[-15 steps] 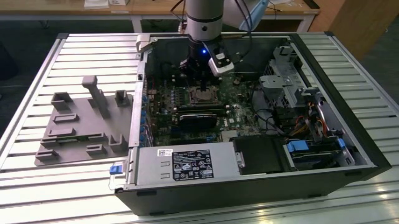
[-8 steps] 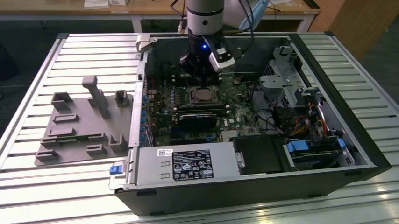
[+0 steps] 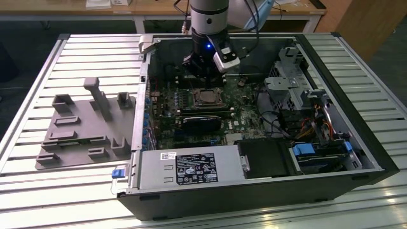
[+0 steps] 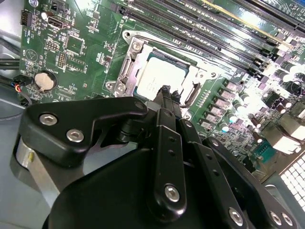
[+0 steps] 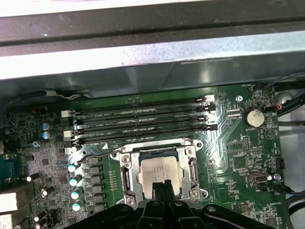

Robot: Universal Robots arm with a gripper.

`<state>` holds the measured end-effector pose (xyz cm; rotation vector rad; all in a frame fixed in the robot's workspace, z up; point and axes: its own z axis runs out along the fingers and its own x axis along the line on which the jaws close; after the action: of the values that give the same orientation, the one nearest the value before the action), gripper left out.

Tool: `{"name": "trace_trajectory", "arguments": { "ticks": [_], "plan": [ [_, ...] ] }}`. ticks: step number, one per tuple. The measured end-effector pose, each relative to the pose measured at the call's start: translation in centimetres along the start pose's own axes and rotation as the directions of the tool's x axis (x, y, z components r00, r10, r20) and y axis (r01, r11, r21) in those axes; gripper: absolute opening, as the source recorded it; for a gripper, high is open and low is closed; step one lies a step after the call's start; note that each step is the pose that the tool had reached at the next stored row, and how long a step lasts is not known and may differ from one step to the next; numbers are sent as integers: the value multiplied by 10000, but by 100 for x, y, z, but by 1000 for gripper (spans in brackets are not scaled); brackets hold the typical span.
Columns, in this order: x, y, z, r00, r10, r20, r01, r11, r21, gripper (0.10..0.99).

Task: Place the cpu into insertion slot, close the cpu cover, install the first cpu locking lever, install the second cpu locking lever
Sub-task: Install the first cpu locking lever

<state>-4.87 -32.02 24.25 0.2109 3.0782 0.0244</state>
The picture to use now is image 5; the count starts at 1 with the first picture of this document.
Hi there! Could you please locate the metal socket cover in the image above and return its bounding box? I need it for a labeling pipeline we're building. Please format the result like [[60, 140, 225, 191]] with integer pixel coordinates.
[[119, 146, 200, 203]]

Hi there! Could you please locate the silver coin battery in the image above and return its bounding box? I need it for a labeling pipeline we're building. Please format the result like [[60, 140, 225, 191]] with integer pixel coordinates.
[[245, 107, 265, 128]]

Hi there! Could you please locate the black PC case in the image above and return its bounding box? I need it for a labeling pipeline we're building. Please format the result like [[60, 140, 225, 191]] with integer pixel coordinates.
[[0, 0, 305, 229]]

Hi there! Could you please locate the green motherboard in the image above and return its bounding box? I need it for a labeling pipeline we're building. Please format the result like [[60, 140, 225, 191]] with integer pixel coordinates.
[[0, 83, 286, 229]]

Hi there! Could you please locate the silver green CPU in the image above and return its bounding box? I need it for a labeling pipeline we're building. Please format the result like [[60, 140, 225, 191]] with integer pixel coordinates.
[[136, 152, 185, 201]]

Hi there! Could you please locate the silver port connector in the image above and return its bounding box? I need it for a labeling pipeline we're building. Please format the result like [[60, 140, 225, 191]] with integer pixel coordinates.
[[0, 214, 12, 229], [0, 192, 18, 212]]

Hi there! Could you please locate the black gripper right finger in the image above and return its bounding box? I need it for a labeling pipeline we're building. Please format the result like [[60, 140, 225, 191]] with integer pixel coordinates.
[[164, 180, 278, 229]]

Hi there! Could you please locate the blue port connector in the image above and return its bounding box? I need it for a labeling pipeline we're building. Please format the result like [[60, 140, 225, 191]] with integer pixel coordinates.
[[0, 154, 27, 189]]

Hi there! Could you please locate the CPU socket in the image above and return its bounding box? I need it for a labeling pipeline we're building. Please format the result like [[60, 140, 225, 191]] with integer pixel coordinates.
[[116, 139, 204, 206]]

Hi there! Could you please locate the metal wire locking lever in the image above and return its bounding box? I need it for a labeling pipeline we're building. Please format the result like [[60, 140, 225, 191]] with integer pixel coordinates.
[[189, 157, 199, 189], [82, 148, 127, 164]]

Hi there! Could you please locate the black RAM slot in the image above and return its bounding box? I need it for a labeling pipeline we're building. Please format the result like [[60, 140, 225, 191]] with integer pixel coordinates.
[[71, 103, 218, 126], [63, 114, 216, 139], [61, 95, 216, 119], [64, 123, 218, 147]]

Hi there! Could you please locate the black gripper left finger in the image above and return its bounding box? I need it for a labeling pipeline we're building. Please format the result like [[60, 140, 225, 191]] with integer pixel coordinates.
[[69, 182, 167, 229]]

